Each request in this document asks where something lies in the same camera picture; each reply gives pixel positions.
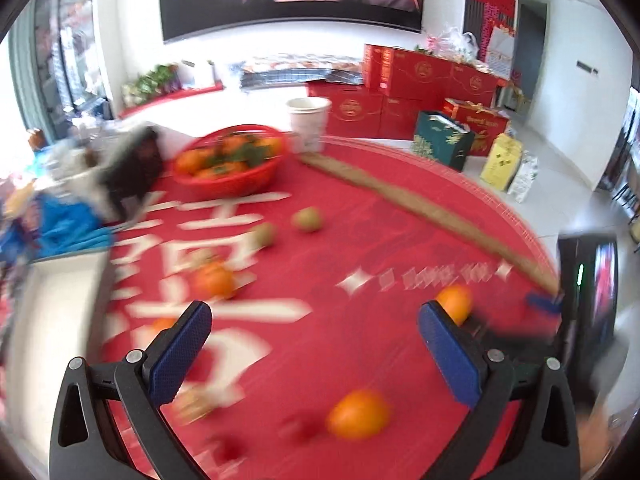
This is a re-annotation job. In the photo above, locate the small round orange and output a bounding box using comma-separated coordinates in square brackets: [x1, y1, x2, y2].
[435, 284, 473, 326]

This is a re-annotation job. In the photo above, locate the large mandarin orange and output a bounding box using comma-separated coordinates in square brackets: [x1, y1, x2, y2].
[192, 262, 235, 300]

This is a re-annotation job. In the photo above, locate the orange kumquat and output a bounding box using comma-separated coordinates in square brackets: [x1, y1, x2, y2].
[326, 389, 392, 441]

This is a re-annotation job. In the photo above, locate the brown kiwi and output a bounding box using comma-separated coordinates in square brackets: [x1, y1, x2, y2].
[291, 207, 323, 233]
[250, 222, 277, 249]

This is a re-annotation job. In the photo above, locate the tan walnut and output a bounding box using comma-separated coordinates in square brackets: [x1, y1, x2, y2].
[172, 386, 218, 425]

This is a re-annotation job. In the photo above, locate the red cherry tomato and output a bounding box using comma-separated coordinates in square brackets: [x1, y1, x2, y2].
[278, 412, 324, 445]

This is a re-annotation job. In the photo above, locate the white shallow tray box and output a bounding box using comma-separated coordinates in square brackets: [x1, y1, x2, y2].
[6, 249, 115, 479]

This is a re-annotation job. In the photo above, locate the yellow carton box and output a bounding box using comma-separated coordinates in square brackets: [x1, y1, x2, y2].
[480, 133, 523, 192]

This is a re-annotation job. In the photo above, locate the long wooden stick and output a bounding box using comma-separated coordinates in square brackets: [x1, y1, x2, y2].
[297, 153, 560, 296]

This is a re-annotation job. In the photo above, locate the red round tablecloth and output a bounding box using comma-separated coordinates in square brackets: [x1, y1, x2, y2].
[99, 157, 556, 479]

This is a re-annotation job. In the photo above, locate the red gift bag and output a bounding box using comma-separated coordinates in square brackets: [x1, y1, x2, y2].
[442, 99, 510, 157]

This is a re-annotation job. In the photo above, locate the blue cloth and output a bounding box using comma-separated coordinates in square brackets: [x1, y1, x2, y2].
[1, 193, 114, 264]

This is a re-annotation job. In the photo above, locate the dark green gift bag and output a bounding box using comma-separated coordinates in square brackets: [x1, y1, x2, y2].
[411, 112, 475, 172]

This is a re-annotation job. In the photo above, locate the black portable radio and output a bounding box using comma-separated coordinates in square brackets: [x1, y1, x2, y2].
[98, 126, 164, 223]

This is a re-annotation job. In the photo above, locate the red plastic fruit basket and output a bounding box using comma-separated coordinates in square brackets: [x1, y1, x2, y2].
[169, 124, 288, 200]

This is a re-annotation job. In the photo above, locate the red gift box stack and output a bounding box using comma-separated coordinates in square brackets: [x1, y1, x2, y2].
[306, 44, 506, 140]

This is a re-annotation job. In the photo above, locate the green potted plant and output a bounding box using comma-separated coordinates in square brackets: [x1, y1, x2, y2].
[122, 64, 182, 108]

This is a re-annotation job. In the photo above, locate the white paper cup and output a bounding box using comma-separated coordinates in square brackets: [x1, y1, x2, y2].
[286, 96, 332, 153]

